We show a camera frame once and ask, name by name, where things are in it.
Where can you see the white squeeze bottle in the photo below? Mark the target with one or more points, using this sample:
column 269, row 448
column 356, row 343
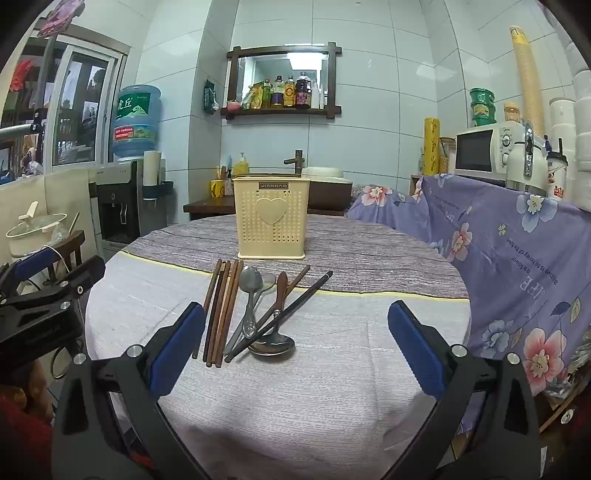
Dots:
column 315, row 98

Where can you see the purple floral cloth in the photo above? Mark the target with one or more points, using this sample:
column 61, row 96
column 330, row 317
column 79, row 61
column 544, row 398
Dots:
column 498, row 258

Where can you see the small metal spoon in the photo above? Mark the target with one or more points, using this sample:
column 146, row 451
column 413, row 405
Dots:
column 250, row 278

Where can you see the purple label bottle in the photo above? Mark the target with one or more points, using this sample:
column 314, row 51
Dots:
column 277, row 97

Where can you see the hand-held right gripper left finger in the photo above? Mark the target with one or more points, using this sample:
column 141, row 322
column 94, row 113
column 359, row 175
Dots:
column 178, row 355

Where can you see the lidded drink cup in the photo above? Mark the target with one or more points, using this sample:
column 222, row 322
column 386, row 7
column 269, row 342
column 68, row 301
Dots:
column 556, row 177

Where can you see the pink bowl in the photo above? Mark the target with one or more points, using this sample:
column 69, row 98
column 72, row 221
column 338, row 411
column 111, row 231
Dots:
column 232, row 105

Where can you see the tall yellow roll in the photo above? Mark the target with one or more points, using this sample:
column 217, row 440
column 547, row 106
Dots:
column 526, row 78

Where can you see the yellow mug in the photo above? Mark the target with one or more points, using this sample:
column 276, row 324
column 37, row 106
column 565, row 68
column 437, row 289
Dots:
column 217, row 189

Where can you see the wooden framed mirror shelf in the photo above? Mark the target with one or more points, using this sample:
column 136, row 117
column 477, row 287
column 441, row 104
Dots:
column 277, row 64

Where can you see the white microwave oven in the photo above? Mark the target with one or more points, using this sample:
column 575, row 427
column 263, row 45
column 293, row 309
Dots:
column 475, row 150

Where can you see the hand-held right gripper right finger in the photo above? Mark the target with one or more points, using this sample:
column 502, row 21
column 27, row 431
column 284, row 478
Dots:
column 415, row 350

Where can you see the dark cup holder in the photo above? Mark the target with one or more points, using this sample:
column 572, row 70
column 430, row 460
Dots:
column 165, row 187

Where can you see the black chopstick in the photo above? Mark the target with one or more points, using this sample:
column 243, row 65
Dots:
column 314, row 285

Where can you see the white paper cup tube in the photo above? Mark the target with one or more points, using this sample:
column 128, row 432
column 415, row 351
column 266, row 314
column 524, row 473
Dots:
column 151, row 170

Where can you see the long metal spoon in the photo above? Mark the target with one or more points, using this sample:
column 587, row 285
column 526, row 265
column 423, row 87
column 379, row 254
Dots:
column 268, row 282

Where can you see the stack of white paper bowls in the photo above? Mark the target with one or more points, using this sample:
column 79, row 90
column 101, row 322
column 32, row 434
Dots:
column 565, row 120

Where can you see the blue water bottle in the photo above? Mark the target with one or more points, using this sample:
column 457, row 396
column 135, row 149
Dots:
column 136, row 120

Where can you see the yellow snack packet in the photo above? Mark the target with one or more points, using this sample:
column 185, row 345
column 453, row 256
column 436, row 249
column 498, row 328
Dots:
column 255, row 98

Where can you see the grey framed window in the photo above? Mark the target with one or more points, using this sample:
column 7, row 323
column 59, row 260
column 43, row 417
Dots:
column 117, row 101

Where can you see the green hanging packet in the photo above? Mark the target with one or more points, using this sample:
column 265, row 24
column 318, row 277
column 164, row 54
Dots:
column 210, row 97

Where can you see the dark wooden chair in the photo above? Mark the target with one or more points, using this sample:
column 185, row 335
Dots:
column 69, row 244

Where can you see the yellow jar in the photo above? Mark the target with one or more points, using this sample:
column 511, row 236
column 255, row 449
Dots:
column 511, row 114

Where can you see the white chrome thermos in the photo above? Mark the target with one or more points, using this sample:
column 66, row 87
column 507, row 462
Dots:
column 521, row 166

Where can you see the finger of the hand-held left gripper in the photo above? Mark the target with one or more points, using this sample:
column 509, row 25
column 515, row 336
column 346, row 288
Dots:
column 78, row 277
column 34, row 259

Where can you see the dark soy sauce bottle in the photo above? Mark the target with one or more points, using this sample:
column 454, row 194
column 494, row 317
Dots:
column 302, row 92

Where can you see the dark wooden vanity table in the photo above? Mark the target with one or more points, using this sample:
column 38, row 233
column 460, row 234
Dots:
column 203, row 207

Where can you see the reddish brown wooden chopstick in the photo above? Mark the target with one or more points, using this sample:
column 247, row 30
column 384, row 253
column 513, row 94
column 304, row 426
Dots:
column 295, row 281

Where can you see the green capped oil bottle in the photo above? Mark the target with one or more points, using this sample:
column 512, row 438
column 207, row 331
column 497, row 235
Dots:
column 267, row 97

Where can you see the yellow soap dispenser bottle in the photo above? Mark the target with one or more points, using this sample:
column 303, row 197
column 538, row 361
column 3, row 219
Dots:
column 241, row 166

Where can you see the purple grey tablecloth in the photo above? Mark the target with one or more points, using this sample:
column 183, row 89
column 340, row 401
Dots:
column 369, row 258

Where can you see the water dispenser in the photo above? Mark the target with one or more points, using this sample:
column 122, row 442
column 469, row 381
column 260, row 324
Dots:
column 120, row 212

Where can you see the white cooking pot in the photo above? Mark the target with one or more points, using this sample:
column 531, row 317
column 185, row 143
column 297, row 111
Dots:
column 32, row 235

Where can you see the cream plastic utensil holder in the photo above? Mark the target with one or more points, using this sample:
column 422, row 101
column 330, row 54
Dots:
column 270, row 230

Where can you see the orange label bottle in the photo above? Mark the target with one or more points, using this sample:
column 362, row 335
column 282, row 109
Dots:
column 289, row 94

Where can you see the bronze faucet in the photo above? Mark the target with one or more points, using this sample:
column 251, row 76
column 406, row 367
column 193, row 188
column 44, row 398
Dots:
column 299, row 161

